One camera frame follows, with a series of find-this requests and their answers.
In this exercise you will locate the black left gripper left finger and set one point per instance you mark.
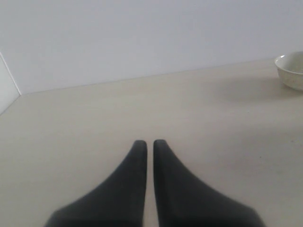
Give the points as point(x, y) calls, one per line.
point(117, 202)

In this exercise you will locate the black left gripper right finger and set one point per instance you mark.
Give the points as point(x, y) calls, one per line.
point(183, 200)

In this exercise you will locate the small cream ceramic bowl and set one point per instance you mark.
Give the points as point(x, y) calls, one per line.
point(290, 69)

